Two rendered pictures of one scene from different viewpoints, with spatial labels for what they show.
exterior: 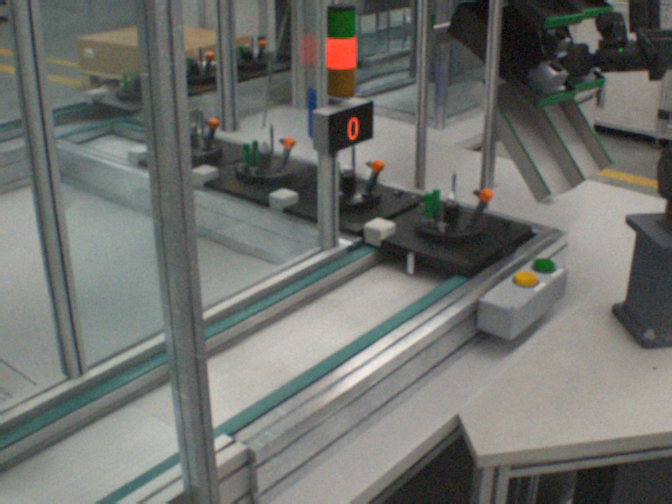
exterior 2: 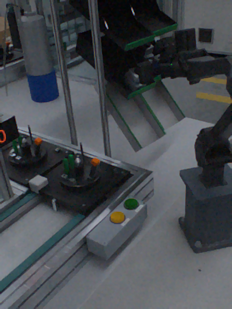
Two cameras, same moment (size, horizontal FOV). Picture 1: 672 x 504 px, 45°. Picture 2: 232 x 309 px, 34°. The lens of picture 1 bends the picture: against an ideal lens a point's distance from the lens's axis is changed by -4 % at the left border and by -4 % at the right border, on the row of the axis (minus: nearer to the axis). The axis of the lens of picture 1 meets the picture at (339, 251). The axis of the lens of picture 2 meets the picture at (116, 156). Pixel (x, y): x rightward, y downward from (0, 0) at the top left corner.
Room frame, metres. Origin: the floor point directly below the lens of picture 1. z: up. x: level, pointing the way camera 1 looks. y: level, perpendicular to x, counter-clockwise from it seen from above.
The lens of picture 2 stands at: (0.48, -0.33, 1.71)
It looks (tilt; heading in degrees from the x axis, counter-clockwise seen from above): 33 degrees down; 359
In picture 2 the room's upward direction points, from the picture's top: 5 degrees counter-clockwise
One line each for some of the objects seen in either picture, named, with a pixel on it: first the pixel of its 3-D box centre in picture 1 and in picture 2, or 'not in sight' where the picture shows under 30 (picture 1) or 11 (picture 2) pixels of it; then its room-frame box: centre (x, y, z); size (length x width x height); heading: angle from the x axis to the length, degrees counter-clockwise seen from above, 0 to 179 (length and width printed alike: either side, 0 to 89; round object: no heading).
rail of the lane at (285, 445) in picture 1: (434, 336); (59, 262); (1.21, -0.16, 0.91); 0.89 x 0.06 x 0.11; 140
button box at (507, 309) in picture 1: (523, 296); (118, 226); (1.31, -0.33, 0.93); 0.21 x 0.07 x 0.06; 140
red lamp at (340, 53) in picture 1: (341, 51); not in sight; (1.45, 0.00, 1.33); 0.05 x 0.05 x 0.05
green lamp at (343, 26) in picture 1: (341, 23); not in sight; (1.45, 0.00, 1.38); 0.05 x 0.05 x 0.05
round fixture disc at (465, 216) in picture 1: (450, 225); (80, 175); (1.52, -0.21, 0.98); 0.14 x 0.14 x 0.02
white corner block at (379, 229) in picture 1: (379, 232); (38, 184); (1.50, -0.08, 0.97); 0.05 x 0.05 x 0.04; 50
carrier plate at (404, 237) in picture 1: (449, 234); (80, 180); (1.52, -0.21, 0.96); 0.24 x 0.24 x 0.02; 50
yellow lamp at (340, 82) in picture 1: (341, 80); not in sight; (1.45, 0.00, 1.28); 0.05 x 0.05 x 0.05
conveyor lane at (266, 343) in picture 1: (342, 311); (9, 244); (1.30, -0.01, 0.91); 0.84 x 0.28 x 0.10; 140
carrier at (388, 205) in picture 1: (347, 180); (25, 147); (1.68, -0.02, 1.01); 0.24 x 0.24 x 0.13; 50
